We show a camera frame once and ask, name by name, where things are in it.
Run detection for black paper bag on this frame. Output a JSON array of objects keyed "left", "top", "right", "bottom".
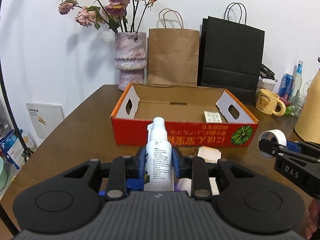
[{"left": 197, "top": 2, "right": 265, "bottom": 104}]

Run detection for dried rose bouquet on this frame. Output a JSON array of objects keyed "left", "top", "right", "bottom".
[{"left": 58, "top": 0, "right": 158, "bottom": 33}]

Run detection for brown paper bag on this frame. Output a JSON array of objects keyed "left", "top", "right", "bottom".
[{"left": 147, "top": 8, "right": 200, "bottom": 86}]

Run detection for black light stand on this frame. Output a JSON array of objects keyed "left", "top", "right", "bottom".
[{"left": 0, "top": 0, "right": 34, "bottom": 160}]

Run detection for person's hand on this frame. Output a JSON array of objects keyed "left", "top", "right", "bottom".
[{"left": 305, "top": 199, "right": 319, "bottom": 240}]

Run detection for mint green bin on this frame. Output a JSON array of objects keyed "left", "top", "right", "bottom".
[{"left": 0, "top": 157, "right": 8, "bottom": 191}]

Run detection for cream thermos jug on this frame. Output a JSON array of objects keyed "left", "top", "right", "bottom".
[{"left": 295, "top": 71, "right": 320, "bottom": 144}]

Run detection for blue white boxes on floor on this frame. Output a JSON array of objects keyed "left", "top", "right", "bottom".
[{"left": 1, "top": 129, "right": 37, "bottom": 170}]

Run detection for purple ceramic vase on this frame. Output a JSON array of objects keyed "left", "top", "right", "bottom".
[{"left": 114, "top": 32, "right": 147, "bottom": 91}]

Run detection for white tape roll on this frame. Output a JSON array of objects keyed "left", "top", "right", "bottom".
[{"left": 258, "top": 129, "right": 287, "bottom": 159}]

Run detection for green small object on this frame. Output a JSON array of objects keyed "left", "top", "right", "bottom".
[{"left": 285, "top": 106, "right": 295, "bottom": 115}]

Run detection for blue soda can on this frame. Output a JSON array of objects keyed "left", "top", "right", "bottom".
[{"left": 278, "top": 73, "right": 294, "bottom": 101}]

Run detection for yellow bear mug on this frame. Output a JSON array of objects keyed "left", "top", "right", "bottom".
[{"left": 255, "top": 88, "right": 286, "bottom": 117}]

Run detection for red cardboard pumpkin box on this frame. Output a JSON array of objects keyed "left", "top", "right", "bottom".
[{"left": 111, "top": 83, "right": 259, "bottom": 148}]

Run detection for translucent plastic cotton swab box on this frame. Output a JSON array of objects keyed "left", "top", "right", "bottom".
[{"left": 175, "top": 178, "right": 220, "bottom": 197}]

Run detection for blue contact lens case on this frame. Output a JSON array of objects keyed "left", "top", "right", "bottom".
[{"left": 98, "top": 178, "right": 144, "bottom": 200}]

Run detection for clear blue-capped bottle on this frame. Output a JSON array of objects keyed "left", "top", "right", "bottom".
[{"left": 291, "top": 60, "right": 303, "bottom": 101}]

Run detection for white spray bottle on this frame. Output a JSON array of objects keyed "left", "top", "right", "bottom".
[{"left": 144, "top": 117, "right": 174, "bottom": 191}]

